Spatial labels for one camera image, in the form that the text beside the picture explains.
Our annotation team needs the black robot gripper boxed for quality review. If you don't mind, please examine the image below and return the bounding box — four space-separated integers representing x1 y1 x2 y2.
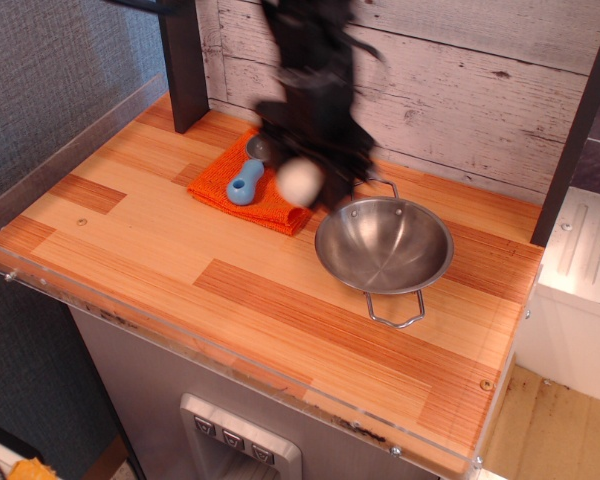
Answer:
255 69 375 211

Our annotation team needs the white plush rice ball brush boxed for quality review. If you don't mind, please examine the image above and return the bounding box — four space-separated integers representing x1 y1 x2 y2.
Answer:
276 157 324 207

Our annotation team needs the stainless steel bowl with handles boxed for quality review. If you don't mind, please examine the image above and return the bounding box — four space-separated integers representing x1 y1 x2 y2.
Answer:
314 177 455 329

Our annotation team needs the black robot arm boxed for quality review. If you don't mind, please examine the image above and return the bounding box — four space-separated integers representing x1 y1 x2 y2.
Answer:
255 1 385 210

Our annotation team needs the orange knitted cloth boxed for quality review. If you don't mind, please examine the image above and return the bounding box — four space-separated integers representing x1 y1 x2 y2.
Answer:
187 128 313 236

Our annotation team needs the blue and grey scoop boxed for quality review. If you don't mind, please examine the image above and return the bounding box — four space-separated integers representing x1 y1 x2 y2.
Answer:
226 135 270 206

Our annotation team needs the silver cabinet with dispenser panel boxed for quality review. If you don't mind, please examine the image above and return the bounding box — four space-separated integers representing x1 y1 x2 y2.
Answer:
72 308 472 479

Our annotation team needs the clear acrylic table guard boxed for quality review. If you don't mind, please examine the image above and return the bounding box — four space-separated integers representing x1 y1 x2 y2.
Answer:
0 76 542 478

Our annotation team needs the white plastic cabinet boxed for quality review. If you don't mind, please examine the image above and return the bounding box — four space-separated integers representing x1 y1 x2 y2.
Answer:
514 188 600 400

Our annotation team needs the yellow object bottom left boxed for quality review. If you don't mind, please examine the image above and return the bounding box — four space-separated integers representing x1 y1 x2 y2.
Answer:
7 458 58 480

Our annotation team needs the dark right post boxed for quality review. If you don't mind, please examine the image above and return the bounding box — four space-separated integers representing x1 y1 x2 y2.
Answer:
530 46 600 247

